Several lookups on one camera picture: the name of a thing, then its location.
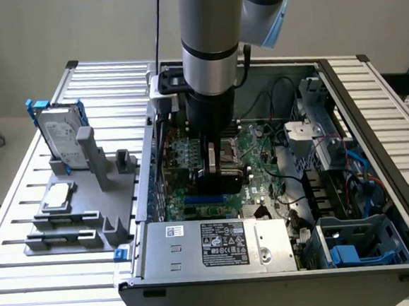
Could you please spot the blue case latch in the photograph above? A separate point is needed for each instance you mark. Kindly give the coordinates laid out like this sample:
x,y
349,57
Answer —
x,y
120,255

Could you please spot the silver CPU chip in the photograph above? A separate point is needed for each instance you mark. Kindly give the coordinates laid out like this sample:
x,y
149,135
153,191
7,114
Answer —
x,y
56,195

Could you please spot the CPU socket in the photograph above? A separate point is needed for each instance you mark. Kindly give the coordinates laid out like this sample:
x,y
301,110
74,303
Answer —
x,y
231,152

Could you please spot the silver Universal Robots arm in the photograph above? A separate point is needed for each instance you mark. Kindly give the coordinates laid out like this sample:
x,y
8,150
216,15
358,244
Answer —
x,y
207,25

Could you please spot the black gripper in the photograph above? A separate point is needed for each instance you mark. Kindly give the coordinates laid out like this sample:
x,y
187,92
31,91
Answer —
x,y
210,113

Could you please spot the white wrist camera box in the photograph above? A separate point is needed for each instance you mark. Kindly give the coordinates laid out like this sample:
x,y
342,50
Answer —
x,y
165,87

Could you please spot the silver hard disk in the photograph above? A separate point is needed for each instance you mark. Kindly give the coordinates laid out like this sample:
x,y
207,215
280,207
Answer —
x,y
63,135

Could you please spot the grey parts rack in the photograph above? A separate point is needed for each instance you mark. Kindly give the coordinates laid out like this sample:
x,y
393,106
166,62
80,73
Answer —
x,y
102,203

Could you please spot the silver chipset heatsink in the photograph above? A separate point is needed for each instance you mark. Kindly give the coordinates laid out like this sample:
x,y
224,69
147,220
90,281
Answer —
x,y
253,211

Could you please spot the black bracket beside table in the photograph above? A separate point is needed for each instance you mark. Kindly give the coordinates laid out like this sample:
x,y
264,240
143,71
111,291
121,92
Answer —
x,y
401,86

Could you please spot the open black PC case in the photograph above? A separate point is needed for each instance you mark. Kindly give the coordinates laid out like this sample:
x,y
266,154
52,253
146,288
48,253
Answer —
x,y
307,286

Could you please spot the blue disk carrier bracket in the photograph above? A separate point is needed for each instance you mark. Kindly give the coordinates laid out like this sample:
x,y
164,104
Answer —
x,y
41,103

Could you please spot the silver metal drive cage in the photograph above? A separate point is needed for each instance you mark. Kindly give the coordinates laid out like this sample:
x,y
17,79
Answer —
x,y
316,130

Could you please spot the green motherboard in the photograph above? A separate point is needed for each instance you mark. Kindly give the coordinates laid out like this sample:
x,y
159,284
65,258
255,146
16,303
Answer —
x,y
263,176

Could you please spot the silver power supply unit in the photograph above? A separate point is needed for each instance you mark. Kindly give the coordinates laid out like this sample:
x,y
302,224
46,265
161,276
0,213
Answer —
x,y
212,246

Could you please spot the black graphics card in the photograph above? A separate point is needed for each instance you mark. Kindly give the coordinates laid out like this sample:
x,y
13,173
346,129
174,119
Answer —
x,y
224,182

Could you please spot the grey disk bay cage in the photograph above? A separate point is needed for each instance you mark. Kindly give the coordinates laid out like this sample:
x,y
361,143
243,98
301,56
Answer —
x,y
360,240

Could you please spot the blue expansion slot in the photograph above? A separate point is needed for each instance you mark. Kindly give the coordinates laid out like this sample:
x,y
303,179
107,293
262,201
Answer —
x,y
204,199

